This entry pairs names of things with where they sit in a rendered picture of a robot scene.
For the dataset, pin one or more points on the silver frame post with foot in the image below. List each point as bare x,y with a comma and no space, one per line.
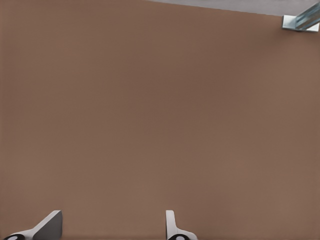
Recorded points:
301,21

